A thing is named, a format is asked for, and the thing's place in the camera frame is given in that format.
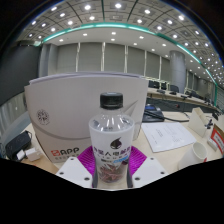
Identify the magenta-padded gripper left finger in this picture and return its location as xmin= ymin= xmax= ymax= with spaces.
xmin=54 ymin=145 xmax=100 ymax=189

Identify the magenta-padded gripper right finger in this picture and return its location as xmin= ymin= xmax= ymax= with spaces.
xmin=125 ymin=145 xmax=168 ymax=189

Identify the clear bottle with white label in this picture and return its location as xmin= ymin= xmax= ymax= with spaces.
xmin=88 ymin=92 xmax=136 ymax=184

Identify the white printed paper sheet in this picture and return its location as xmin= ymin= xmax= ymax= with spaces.
xmin=141 ymin=121 xmax=198 ymax=154

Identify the black desk phone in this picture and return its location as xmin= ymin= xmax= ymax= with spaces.
xmin=142 ymin=103 xmax=166 ymax=124

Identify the white copy paper box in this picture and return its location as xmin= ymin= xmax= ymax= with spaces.
xmin=23 ymin=70 xmax=150 ymax=164

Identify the small white charger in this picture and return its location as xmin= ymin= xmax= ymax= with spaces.
xmin=24 ymin=147 xmax=43 ymax=163

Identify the white mug with yellow print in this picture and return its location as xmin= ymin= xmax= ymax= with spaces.
xmin=177 ymin=141 xmax=208 ymax=171

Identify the long curved conference desk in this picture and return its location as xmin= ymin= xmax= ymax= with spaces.
xmin=146 ymin=87 xmax=221 ymax=113

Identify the black power adapter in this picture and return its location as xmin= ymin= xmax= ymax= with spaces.
xmin=4 ymin=130 xmax=33 ymax=160

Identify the black clip in white box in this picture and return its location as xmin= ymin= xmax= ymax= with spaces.
xmin=204 ymin=118 xmax=214 ymax=129

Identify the row of black office chairs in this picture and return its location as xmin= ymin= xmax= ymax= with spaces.
xmin=148 ymin=79 xmax=214 ymax=101

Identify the open red cardboard box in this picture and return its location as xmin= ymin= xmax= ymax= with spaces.
xmin=209 ymin=123 xmax=224 ymax=156

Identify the group of ceiling lights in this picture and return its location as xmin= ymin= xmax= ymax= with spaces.
xmin=26 ymin=1 xmax=224 ymax=88

